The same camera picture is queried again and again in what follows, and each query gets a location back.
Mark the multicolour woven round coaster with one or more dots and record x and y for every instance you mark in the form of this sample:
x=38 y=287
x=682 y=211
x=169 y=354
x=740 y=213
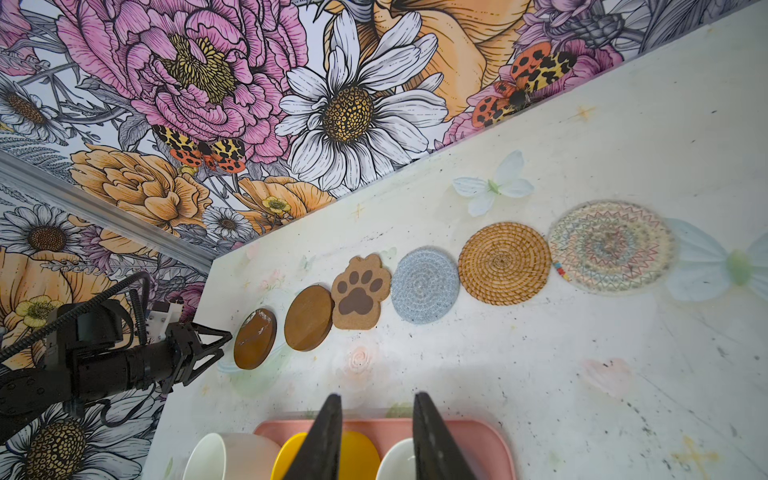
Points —
x=611 y=247

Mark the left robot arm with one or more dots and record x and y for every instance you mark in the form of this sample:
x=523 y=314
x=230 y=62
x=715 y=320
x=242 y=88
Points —
x=83 y=365

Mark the lavender mug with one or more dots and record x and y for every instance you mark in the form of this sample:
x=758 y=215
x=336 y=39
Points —
x=399 y=463

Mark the glossy brown round coaster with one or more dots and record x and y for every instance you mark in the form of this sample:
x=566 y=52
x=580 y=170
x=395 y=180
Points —
x=255 y=339

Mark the yellow mug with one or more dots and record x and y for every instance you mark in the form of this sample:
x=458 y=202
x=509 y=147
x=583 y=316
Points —
x=359 y=457

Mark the white mug back left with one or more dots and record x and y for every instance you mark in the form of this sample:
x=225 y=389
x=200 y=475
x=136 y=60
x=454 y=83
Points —
x=231 y=456

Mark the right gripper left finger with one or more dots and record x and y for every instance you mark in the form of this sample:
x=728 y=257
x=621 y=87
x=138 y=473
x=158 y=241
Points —
x=319 y=457

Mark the tan rattan round coaster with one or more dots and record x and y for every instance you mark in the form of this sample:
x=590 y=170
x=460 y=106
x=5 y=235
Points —
x=504 y=264

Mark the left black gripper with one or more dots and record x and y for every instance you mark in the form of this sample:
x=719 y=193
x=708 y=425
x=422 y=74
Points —
x=130 y=336

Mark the pink plastic tray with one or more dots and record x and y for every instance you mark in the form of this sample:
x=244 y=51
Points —
x=484 y=449

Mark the grey woven round coaster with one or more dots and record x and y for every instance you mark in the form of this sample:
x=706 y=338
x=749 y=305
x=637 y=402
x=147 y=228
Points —
x=425 y=285

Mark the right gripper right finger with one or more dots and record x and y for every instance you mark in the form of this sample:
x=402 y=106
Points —
x=437 y=454

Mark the brown paw print coaster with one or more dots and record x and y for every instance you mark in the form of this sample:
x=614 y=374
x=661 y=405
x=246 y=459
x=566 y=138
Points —
x=358 y=293

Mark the matte brown round coaster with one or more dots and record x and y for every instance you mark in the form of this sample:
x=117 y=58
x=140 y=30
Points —
x=309 y=318

